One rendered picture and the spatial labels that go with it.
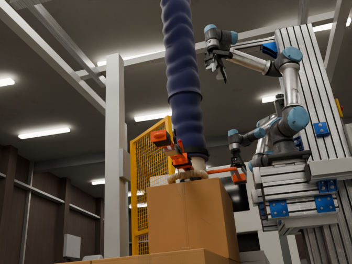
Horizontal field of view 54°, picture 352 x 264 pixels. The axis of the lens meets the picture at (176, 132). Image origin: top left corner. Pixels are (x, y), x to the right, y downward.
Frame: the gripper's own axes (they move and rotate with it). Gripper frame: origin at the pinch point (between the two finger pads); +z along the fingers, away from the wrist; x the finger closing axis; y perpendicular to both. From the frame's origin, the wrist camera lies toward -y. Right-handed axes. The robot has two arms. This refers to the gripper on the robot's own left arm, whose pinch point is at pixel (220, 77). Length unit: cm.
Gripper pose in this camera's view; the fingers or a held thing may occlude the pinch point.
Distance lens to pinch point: 188.1
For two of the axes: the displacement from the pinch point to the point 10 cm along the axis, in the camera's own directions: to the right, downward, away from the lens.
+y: -8.2, 2.9, 4.9
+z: 0.7, 9.1, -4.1
